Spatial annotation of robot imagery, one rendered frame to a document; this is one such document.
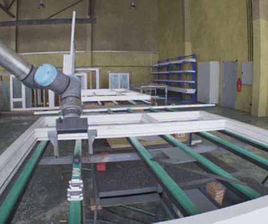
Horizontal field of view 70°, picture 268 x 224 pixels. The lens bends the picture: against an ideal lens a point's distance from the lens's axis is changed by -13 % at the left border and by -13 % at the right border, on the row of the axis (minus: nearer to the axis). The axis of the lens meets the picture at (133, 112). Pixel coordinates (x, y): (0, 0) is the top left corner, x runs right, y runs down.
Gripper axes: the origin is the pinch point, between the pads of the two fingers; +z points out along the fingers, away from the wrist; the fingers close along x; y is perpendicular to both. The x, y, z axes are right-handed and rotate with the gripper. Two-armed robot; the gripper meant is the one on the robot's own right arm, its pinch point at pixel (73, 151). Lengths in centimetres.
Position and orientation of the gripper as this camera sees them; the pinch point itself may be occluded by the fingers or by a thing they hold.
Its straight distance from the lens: 85.5
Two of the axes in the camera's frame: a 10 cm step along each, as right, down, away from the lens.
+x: 9.7, -0.4, 2.6
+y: 2.1, -4.9, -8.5
